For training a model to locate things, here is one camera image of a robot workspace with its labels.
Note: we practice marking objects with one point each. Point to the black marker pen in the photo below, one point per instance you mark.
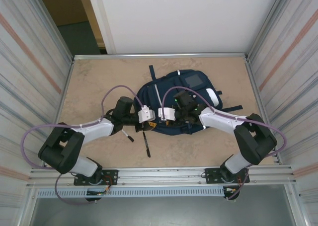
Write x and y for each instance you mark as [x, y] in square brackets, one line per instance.
[147, 145]

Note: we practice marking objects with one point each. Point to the navy blue backpack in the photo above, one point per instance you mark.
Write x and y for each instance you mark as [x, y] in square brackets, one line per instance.
[169, 82]

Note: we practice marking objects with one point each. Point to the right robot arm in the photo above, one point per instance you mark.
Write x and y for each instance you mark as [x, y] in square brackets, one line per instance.
[256, 139]

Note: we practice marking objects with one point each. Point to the black and white marker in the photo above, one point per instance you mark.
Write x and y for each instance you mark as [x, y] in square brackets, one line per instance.
[129, 137]

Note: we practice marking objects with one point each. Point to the small controller board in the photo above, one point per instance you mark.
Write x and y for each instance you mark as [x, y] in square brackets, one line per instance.
[95, 192]
[232, 190]

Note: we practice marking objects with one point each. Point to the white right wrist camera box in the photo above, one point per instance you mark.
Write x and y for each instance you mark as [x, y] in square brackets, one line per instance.
[167, 114]

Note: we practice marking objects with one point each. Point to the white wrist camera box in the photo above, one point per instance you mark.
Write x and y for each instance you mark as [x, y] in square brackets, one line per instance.
[146, 114]
[167, 114]

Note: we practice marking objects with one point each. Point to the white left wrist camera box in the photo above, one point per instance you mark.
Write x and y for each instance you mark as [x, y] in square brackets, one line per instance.
[146, 114]

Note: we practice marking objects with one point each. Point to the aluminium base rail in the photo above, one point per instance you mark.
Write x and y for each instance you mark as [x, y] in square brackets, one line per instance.
[161, 172]

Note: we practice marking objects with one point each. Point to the aluminium table end rail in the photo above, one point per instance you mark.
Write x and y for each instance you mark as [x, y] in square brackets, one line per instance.
[161, 54]

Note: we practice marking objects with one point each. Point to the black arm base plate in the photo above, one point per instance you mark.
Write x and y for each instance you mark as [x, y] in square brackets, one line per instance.
[111, 177]
[212, 175]

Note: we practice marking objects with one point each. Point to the aluminium table side rail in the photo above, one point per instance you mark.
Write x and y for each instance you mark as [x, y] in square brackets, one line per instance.
[252, 74]
[65, 89]

